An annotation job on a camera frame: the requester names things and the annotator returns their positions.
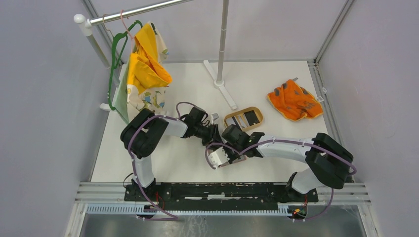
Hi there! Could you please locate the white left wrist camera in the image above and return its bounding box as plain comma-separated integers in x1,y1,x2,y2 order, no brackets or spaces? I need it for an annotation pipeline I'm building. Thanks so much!
210,113,219,124

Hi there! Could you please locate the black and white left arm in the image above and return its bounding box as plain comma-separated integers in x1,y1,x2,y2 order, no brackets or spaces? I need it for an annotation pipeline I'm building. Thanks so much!
120,107,222,201

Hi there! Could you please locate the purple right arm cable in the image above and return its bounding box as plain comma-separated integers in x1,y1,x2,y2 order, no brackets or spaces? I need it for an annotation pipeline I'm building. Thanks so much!
204,139,357,221

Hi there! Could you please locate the white rack base foot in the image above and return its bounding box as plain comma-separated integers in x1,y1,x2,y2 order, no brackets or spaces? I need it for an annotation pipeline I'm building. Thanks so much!
203,60,238,110

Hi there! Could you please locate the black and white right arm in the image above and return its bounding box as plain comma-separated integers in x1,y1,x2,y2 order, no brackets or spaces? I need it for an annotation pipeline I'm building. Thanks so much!
221,125,356,201

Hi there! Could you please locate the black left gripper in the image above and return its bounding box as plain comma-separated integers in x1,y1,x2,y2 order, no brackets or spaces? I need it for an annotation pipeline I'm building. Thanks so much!
193,123,223,151

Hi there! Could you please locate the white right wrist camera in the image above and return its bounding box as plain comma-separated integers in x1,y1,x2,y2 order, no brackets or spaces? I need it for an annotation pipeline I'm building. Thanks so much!
208,148,229,169

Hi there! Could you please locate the pink clothes hanger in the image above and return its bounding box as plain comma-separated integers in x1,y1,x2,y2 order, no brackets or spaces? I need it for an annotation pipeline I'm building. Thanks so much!
120,9,134,52

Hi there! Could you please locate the yellow patterned garment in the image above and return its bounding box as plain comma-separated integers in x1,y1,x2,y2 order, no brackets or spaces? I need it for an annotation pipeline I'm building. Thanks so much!
114,21,172,124

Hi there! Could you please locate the orange cloth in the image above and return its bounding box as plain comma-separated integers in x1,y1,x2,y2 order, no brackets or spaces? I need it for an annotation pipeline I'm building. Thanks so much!
267,79,324,121

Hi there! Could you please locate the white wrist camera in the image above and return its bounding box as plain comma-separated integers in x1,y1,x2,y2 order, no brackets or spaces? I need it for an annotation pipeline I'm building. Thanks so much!
208,148,229,169
210,113,219,124

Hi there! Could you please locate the tan oval card tray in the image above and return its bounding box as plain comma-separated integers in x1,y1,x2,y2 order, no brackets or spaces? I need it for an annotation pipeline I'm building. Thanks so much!
223,107,263,132

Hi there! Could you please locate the aluminium frame rail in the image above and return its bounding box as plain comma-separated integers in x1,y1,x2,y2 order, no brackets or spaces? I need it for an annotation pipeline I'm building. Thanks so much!
75,182,371,218

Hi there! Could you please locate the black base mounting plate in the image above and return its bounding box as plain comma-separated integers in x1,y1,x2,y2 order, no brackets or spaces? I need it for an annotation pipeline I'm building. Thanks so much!
145,182,319,211

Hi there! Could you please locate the green clothes hanger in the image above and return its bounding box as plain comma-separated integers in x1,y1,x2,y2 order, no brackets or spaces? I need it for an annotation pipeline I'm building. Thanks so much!
107,32,128,111

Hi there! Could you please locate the white left rack foot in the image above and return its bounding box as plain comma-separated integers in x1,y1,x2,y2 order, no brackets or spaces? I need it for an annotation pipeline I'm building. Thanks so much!
99,103,113,112

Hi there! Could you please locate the metal clothes rack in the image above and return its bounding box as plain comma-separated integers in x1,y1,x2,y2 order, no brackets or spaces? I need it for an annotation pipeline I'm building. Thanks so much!
73,0,239,113

